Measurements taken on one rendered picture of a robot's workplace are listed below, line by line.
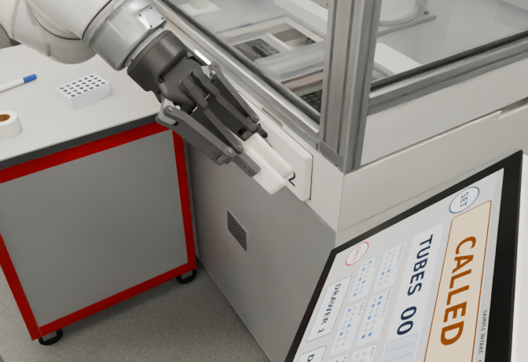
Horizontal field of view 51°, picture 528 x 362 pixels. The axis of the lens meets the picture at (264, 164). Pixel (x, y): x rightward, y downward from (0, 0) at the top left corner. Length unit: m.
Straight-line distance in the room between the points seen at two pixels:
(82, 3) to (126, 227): 1.13
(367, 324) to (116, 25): 0.43
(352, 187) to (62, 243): 0.93
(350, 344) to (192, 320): 1.37
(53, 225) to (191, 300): 0.61
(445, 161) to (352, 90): 0.37
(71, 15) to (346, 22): 0.40
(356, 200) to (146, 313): 1.11
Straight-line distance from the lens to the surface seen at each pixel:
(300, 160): 1.06
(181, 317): 1.97
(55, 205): 1.59
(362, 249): 0.75
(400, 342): 0.56
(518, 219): 0.57
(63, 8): 0.68
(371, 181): 1.06
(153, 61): 0.66
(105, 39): 0.67
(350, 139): 0.95
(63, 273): 1.76
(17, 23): 0.82
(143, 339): 1.94
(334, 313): 0.69
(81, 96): 1.58
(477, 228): 0.60
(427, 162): 1.16
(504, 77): 1.21
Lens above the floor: 1.56
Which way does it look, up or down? 38 degrees down
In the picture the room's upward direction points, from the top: straight up
